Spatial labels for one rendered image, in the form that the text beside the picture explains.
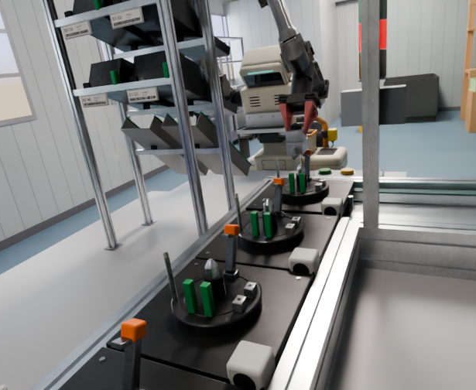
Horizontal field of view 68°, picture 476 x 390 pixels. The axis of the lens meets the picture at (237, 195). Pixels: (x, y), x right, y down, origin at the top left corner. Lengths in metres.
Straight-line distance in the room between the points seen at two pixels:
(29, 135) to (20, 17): 1.11
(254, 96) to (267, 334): 1.36
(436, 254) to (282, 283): 0.35
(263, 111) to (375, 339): 1.27
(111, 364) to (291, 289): 0.28
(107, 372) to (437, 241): 0.64
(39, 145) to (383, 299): 3.81
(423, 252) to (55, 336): 0.76
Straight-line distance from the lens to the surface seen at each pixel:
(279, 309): 0.56
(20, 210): 4.09
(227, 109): 1.04
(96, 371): 0.54
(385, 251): 0.83
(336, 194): 0.97
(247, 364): 0.45
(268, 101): 1.72
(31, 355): 0.82
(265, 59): 1.66
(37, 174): 4.17
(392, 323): 0.71
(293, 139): 0.93
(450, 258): 0.83
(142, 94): 0.87
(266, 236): 0.71
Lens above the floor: 1.31
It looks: 19 degrees down
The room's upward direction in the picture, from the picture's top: 8 degrees counter-clockwise
